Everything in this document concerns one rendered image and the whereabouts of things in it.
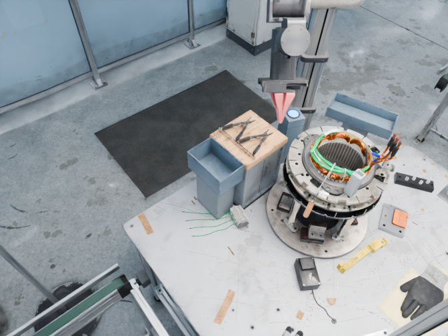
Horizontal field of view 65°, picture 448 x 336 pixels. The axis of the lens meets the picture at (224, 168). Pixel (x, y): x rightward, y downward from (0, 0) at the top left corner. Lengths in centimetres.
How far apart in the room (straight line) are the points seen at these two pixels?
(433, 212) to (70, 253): 188
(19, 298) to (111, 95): 169
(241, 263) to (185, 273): 20
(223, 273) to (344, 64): 274
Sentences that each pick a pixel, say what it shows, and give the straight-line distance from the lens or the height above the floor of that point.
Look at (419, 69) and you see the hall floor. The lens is 388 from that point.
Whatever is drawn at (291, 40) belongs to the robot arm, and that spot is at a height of 159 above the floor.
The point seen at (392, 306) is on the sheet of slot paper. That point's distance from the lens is 136.
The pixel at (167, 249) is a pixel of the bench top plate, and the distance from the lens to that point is 131.
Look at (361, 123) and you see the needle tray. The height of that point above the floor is 105.
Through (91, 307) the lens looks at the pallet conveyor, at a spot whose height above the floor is 76.
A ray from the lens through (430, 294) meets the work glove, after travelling 141.
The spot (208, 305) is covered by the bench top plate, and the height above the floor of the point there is 78.
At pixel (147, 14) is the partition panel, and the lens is 324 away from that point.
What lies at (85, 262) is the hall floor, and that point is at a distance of 225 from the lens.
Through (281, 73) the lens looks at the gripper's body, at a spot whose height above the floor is 149.
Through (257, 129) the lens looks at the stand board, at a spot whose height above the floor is 106.
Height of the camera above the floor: 195
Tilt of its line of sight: 52 degrees down
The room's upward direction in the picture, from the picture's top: 3 degrees clockwise
